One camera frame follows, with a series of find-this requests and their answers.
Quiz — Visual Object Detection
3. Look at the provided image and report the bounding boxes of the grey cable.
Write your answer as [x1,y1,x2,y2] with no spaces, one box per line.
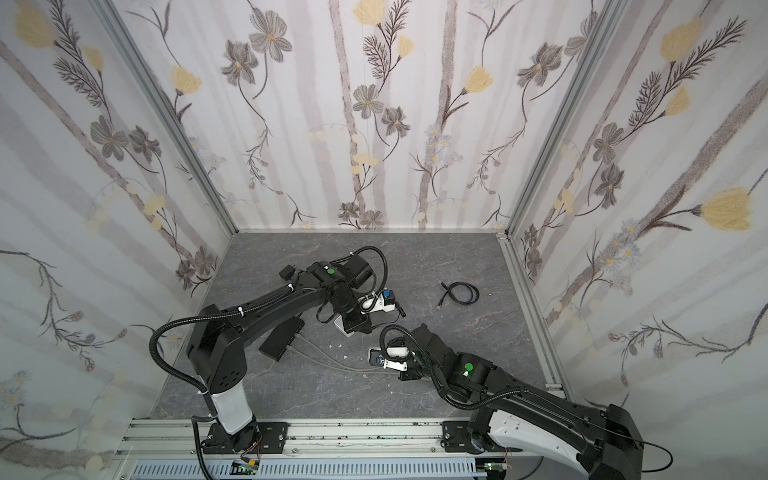
[287,335,385,374]

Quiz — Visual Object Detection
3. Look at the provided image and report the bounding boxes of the black network switch box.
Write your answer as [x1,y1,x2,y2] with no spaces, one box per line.
[259,316,305,362]

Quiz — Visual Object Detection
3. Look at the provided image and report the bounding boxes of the white rectangular device box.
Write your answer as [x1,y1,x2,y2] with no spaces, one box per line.
[333,316,348,336]

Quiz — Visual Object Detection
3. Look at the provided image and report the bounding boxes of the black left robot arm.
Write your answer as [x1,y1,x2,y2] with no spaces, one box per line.
[148,247,400,453]

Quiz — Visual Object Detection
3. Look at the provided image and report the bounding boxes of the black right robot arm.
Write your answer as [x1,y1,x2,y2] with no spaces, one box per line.
[378,324,652,479]

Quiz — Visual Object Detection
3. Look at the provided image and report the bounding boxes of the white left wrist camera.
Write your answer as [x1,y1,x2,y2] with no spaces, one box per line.
[358,289,398,313]

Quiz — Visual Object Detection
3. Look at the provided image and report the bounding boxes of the coiled black cable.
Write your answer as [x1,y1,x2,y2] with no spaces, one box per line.
[436,280,481,311]

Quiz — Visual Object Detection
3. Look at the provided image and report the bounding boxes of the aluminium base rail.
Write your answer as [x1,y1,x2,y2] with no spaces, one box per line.
[113,383,613,480]

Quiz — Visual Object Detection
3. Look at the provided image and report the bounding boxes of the white slotted cable duct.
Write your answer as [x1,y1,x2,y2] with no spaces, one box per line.
[131,458,488,480]

